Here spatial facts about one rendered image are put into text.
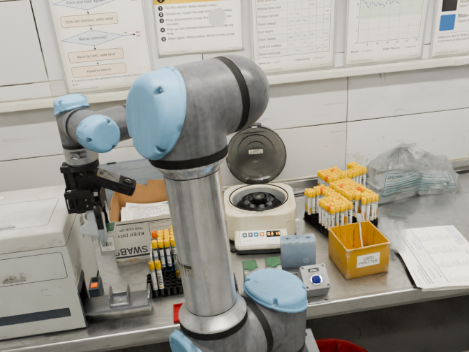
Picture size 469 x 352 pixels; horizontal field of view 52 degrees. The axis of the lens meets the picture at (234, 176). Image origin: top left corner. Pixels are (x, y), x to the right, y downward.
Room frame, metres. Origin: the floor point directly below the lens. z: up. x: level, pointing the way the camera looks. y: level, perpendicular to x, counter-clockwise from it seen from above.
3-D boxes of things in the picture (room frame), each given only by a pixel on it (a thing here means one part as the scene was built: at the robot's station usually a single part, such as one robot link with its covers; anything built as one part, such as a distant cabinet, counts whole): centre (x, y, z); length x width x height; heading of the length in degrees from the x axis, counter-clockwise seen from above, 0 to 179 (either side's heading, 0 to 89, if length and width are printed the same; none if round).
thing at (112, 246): (1.05, 0.33, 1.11); 0.05 x 0.04 x 0.06; 5
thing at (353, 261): (1.19, -0.34, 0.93); 0.13 x 0.13 x 0.10; 11
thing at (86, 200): (1.05, 0.36, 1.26); 0.09 x 0.08 x 0.12; 95
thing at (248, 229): (1.43, -0.07, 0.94); 0.30 x 0.24 x 0.12; 177
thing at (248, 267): (1.13, -0.03, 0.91); 0.05 x 0.04 x 0.07; 6
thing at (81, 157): (1.05, 0.35, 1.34); 0.08 x 0.08 x 0.05
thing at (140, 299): (1.05, 0.35, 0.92); 0.21 x 0.07 x 0.05; 96
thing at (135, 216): (1.45, 0.29, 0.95); 0.29 x 0.25 x 0.15; 6
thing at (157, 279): (1.16, 0.19, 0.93); 0.17 x 0.09 x 0.11; 97
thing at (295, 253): (1.20, -0.17, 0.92); 0.10 x 0.07 x 0.10; 88
